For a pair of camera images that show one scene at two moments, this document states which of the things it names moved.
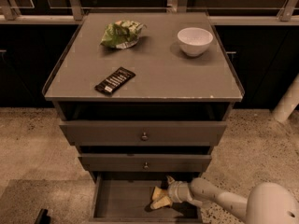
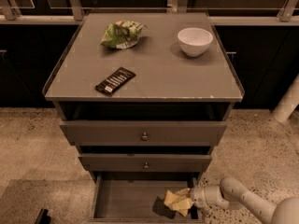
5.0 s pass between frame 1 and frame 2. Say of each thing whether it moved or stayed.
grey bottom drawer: stayed
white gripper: moved
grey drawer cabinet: stayed
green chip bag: stayed
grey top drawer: stayed
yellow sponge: moved
